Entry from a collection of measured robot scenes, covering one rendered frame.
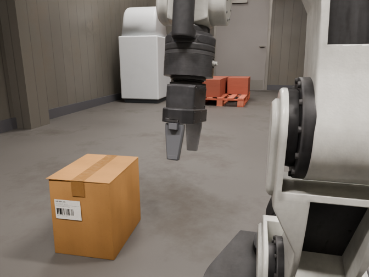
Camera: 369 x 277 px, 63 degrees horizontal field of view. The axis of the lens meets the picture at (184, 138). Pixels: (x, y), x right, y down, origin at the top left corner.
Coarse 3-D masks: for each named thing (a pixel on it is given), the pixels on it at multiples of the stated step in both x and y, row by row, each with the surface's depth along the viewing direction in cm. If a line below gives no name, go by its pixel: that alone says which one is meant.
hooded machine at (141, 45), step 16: (128, 16) 490; (144, 16) 484; (128, 32) 491; (144, 32) 485; (160, 32) 505; (128, 48) 492; (144, 48) 486; (160, 48) 496; (128, 64) 499; (144, 64) 492; (160, 64) 501; (128, 80) 505; (144, 80) 499; (160, 80) 506; (128, 96) 512; (144, 96) 506; (160, 96) 511
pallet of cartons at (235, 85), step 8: (208, 80) 476; (216, 80) 473; (224, 80) 519; (232, 80) 519; (240, 80) 516; (248, 80) 514; (208, 88) 479; (216, 88) 476; (224, 88) 526; (232, 88) 522; (240, 88) 519; (248, 88) 529; (208, 96) 482; (216, 96) 479; (224, 96) 492; (232, 96) 492; (240, 96) 492; (248, 96) 565; (216, 104) 479; (224, 104) 493; (240, 104) 468
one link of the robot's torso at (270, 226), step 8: (264, 216) 73; (272, 216) 73; (264, 224) 69; (272, 224) 71; (264, 232) 66; (272, 232) 72; (280, 232) 71; (264, 240) 63; (256, 248) 74; (264, 248) 61; (256, 256) 70; (264, 256) 59; (256, 264) 67; (264, 264) 58; (256, 272) 64; (264, 272) 58
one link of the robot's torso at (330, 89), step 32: (320, 0) 37; (352, 0) 40; (320, 32) 36; (352, 32) 40; (320, 64) 36; (352, 64) 36; (320, 96) 36; (352, 96) 35; (288, 128) 38; (320, 128) 35; (352, 128) 35; (288, 160) 40; (320, 160) 37; (352, 160) 36
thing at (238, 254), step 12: (240, 240) 92; (252, 240) 92; (228, 252) 86; (240, 252) 86; (252, 252) 86; (216, 264) 81; (228, 264) 81; (240, 264) 81; (252, 264) 81; (204, 276) 77; (216, 276) 77; (228, 276) 77; (240, 276) 77; (252, 276) 77
